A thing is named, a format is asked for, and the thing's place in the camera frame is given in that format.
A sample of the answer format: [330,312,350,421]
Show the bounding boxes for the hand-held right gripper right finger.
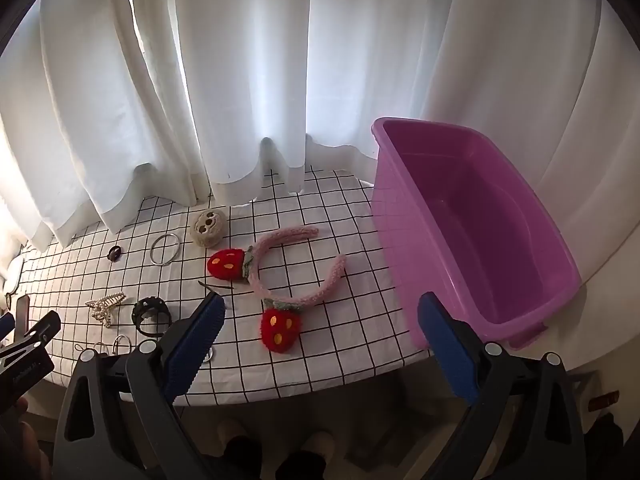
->
[418,291,587,480]

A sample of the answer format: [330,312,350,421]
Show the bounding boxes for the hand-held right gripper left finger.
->
[52,291,227,480]

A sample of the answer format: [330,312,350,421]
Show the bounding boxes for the black wristwatch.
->
[131,297,173,338]

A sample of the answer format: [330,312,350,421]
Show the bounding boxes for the pink strawberry headband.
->
[207,226,348,356]

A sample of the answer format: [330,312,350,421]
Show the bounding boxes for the purple plastic basin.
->
[371,117,582,351]

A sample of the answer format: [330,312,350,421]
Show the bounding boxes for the person's left hand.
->
[0,396,53,480]

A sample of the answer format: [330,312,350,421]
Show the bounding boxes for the brown flat case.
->
[15,296,30,341]

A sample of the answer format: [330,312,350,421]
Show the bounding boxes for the white oval mirror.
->
[4,259,26,296]

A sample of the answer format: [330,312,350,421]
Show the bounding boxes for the pearl hair claw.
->
[85,291,126,330]

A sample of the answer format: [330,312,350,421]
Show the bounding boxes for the silver bangle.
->
[149,233,179,266]

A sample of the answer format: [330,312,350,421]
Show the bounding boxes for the beige round plush pouch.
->
[193,208,226,249]

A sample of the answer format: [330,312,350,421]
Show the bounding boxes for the beige slipper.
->
[299,430,335,461]

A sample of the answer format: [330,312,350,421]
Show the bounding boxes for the white curtain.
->
[0,0,640,286]

